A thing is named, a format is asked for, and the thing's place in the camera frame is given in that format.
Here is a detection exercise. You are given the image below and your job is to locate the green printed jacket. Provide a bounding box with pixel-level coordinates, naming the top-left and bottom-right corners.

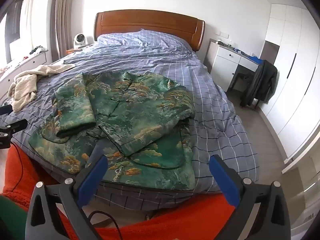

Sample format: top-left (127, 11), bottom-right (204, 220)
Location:
top-left (28, 71), bottom-right (196, 190)

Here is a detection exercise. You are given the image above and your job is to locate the dark chair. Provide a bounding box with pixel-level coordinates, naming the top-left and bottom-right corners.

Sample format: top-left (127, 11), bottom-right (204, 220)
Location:
top-left (229, 71), bottom-right (259, 110)

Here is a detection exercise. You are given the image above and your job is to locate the white low shelf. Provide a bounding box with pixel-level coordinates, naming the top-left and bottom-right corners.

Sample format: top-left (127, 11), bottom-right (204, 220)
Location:
top-left (281, 152), bottom-right (320, 230)

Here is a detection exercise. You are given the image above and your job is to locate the white desk fan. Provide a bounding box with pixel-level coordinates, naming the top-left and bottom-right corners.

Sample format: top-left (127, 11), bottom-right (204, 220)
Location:
top-left (73, 33), bottom-right (87, 48)

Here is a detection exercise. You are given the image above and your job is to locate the person's green sweater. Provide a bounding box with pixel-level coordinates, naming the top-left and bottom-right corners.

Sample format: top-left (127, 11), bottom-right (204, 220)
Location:
top-left (0, 196), bottom-right (28, 240)

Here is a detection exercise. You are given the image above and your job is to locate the window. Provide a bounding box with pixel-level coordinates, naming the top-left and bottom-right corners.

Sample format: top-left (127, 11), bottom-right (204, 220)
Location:
top-left (4, 0), bottom-right (25, 63)

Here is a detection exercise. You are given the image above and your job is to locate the black bag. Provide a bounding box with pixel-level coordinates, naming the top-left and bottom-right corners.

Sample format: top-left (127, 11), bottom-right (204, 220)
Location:
top-left (240, 60), bottom-right (278, 108)

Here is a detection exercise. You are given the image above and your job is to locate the orange fleece garment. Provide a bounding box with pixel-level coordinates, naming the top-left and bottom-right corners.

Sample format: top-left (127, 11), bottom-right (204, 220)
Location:
top-left (0, 144), bottom-right (237, 240)

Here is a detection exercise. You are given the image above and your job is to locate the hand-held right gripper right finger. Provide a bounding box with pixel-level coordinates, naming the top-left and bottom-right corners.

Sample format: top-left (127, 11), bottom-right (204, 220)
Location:
top-left (209, 154), bottom-right (292, 240)

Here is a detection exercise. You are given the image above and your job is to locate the white low drawer cabinet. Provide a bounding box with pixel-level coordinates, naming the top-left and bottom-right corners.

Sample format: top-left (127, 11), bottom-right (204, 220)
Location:
top-left (0, 49), bottom-right (48, 100)

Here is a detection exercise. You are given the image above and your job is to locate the blue cloth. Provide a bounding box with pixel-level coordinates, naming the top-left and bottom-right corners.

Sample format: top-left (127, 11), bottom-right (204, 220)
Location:
top-left (251, 55), bottom-right (266, 67)

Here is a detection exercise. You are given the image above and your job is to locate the wooden nightstand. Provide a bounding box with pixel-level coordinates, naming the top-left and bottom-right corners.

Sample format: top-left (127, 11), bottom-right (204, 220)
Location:
top-left (66, 44), bottom-right (94, 54)

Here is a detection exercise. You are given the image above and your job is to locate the beige curtain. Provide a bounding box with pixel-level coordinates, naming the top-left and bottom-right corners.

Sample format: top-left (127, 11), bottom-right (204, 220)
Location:
top-left (54, 0), bottom-right (76, 60)

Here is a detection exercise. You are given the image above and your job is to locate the white bedside cabinet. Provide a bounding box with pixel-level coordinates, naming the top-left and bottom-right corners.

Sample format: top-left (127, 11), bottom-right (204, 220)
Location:
top-left (204, 39), bottom-right (260, 93)

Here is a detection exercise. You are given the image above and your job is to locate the black cable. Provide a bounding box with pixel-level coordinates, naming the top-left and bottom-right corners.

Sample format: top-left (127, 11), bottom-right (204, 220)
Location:
top-left (88, 211), bottom-right (125, 240)
top-left (9, 141), bottom-right (24, 191)

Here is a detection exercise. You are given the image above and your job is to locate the wooden bed headboard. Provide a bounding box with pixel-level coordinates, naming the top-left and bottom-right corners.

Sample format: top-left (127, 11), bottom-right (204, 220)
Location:
top-left (94, 9), bottom-right (205, 53)

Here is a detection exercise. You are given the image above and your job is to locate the white wardrobe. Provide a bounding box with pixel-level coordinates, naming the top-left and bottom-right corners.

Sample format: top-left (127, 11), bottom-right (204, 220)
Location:
top-left (259, 4), bottom-right (320, 159)

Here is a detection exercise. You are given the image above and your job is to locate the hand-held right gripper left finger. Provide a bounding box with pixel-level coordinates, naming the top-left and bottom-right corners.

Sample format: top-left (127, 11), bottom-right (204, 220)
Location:
top-left (25, 153), bottom-right (109, 240)

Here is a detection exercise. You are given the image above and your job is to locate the beige pillow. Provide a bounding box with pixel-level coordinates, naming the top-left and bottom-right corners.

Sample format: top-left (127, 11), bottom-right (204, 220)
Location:
top-left (7, 64), bottom-right (75, 113)

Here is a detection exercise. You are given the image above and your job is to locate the blue checked duvet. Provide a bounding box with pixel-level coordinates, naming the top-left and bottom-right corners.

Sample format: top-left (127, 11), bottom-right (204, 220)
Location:
top-left (0, 29), bottom-right (259, 210)

